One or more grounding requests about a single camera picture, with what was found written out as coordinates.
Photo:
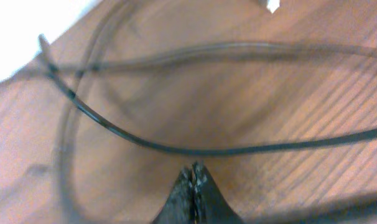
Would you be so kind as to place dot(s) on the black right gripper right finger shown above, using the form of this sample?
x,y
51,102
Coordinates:
x,y
211,206

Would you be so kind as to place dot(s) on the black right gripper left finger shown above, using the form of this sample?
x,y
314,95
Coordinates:
x,y
179,207

